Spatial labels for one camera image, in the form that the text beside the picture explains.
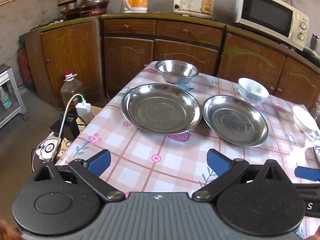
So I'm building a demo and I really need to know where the small steel bowl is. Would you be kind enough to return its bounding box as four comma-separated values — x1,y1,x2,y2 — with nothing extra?
155,60,199,85

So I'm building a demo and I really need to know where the white power adapter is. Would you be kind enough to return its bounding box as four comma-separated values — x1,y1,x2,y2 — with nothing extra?
75,100,94,124

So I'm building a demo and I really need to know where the large steel plate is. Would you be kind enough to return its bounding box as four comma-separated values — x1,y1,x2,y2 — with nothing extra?
121,83,202,135

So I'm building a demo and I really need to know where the white rice cooker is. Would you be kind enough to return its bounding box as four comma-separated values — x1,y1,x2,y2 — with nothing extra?
173,0,214,20

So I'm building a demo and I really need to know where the blue floral ceramic bowl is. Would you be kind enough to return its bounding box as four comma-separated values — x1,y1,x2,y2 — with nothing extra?
238,77,269,105

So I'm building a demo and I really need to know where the pink plaid tablecloth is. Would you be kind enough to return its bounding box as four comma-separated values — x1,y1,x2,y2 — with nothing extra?
55,61,320,238

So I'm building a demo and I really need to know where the cooking oil bottle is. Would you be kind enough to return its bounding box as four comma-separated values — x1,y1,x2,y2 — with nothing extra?
60,71,84,106

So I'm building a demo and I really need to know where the green thermos bottle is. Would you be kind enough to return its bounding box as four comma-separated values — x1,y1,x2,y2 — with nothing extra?
309,34,319,51

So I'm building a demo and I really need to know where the brown wooden cabinet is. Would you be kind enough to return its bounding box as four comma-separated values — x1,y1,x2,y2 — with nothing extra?
24,13,319,109

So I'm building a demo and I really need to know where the grey metal shelf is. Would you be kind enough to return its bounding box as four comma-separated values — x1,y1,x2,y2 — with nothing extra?
0,64,28,128

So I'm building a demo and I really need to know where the red induction cooker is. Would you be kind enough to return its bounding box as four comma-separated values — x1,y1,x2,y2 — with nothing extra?
61,7,107,21

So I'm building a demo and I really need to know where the white ceramic bowl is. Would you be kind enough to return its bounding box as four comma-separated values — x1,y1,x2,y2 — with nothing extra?
292,105,319,133

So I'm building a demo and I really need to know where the cream microwave oven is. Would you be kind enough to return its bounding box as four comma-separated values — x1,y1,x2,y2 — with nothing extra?
234,0,309,51

